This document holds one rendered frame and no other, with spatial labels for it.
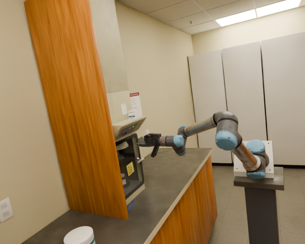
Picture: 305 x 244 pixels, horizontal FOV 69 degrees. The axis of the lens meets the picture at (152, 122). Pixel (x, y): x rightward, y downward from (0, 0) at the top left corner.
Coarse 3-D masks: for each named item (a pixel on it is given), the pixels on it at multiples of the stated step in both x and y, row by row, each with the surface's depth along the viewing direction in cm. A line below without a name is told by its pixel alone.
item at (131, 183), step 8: (136, 136) 164; (120, 144) 146; (128, 144) 154; (120, 152) 146; (128, 152) 154; (136, 152) 162; (120, 160) 145; (128, 160) 153; (136, 160) 162; (120, 168) 145; (136, 168) 161; (128, 176) 152; (136, 176) 160; (128, 184) 151; (136, 184) 160; (128, 192) 151
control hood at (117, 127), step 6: (126, 120) 150; (132, 120) 146; (138, 120) 149; (144, 120) 159; (114, 126) 133; (120, 126) 131; (126, 126) 138; (138, 126) 159; (114, 132) 134; (120, 132) 136
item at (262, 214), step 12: (252, 192) 163; (264, 192) 159; (252, 204) 165; (264, 204) 161; (276, 204) 173; (252, 216) 167; (264, 216) 162; (276, 216) 163; (252, 228) 169; (264, 228) 164; (276, 228) 160; (252, 240) 171; (264, 240) 166; (276, 240) 162
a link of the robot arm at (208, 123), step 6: (216, 114) 134; (222, 114) 128; (228, 114) 126; (204, 120) 142; (210, 120) 138; (216, 120) 132; (180, 126) 161; (186, 126) 155; (192, 126) 149; (198, 126) 145; (204, 126) 141; (210, 126) 139; (216, 126) 135; (180, 132) 158; (186, 132) 153; (192, 132) 150; (198, 132) 148; (186, 138) 157
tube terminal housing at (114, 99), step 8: (112, 96) 144; (120, 96) 151; (128, 96) 160; (112, 104) 143; (120, 104) 151; (128, 104) 159; (112, 112) 143; (120, 112) 150; (112, 120) 142; (120, 120) 150; (128, 136) 157; (144, 184) 172; (136, 192) 161; (128, 200) 152
